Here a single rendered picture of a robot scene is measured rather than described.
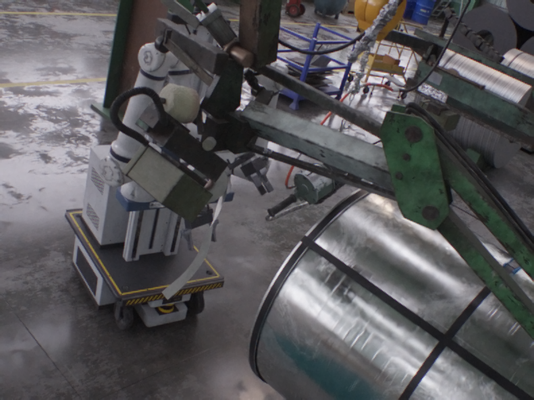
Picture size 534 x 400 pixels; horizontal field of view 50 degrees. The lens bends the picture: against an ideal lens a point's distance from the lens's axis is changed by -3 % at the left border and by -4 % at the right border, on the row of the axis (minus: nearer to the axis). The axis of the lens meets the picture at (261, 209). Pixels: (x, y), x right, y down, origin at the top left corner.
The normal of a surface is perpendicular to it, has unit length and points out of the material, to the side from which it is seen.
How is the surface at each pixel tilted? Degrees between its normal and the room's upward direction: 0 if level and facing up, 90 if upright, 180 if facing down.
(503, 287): 90
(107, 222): 90
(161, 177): 55
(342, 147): 41
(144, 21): 90
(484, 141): 116
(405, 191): 90
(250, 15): 106
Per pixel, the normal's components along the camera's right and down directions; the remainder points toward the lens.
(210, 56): -0.83, 0.07
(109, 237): 0.55, 0.52
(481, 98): -0.68, 0.18
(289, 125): -0.25, -0.52
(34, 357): 0.25, -0.85
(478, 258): -0.37, 0.36
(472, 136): -0.72, 0.55
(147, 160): -0.41, -0.33
